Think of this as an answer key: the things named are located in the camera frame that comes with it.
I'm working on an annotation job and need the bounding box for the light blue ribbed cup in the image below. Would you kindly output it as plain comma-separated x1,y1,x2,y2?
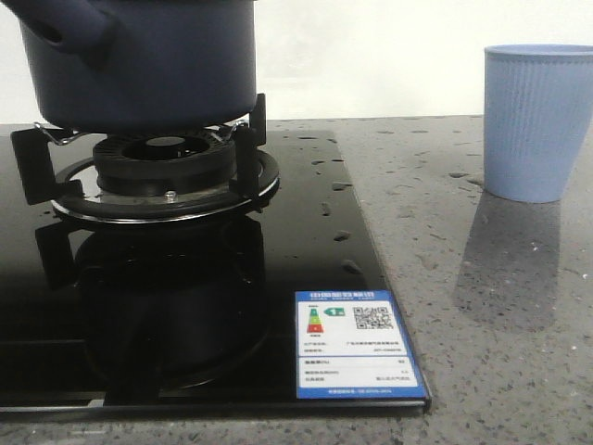
484,44,592,203

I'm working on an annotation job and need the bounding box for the dark blue pot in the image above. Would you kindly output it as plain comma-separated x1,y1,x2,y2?
7,1,257,134

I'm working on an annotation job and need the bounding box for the right burner with pot support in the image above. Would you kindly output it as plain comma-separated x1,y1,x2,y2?
10,94,280,226

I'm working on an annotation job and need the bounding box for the blue energy label sticker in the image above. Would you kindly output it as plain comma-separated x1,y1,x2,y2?
295,290,429,402

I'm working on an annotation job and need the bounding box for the black glass gas stove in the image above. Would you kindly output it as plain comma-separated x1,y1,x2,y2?
0,122,434,412

